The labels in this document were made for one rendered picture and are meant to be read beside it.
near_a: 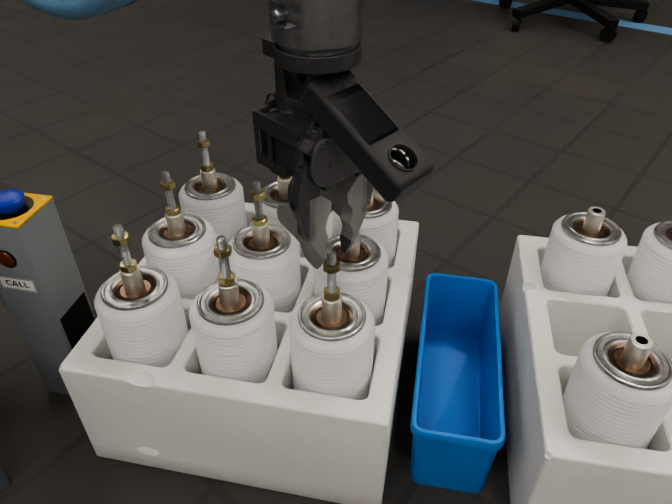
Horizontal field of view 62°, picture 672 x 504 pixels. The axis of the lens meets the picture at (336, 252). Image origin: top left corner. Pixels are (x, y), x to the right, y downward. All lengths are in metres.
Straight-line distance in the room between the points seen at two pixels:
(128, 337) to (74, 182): 0.85
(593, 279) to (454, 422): 0.28
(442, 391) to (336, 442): 0.27
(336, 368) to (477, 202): 0.78
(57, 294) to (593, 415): 0.66
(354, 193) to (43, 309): 0.46
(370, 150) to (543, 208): 0.94
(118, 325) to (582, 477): 0.52
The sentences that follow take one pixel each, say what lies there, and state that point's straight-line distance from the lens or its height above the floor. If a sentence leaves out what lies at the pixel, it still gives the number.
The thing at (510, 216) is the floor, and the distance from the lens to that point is 1.29.
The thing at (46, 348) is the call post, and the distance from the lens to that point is 0.89.
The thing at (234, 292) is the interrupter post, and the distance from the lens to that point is 0.63.
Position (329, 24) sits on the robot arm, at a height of 0.57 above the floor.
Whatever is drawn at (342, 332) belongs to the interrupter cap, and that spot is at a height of 0.25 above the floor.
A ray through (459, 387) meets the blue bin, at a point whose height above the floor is 0.00.
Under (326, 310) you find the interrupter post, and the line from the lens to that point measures 0.61.
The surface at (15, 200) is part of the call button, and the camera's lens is 0.77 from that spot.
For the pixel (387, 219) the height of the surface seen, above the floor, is 0.25.
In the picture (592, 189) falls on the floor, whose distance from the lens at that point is 1.46.
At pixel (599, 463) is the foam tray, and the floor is 0.18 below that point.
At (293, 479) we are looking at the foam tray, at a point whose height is 0.04.
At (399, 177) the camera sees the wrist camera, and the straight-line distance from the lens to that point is 0.43.
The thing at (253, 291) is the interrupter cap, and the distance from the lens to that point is 0.66.
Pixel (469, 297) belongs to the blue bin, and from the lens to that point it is 0.92.
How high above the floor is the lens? 0.69
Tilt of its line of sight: 37 degrees down
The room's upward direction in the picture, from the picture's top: straight up
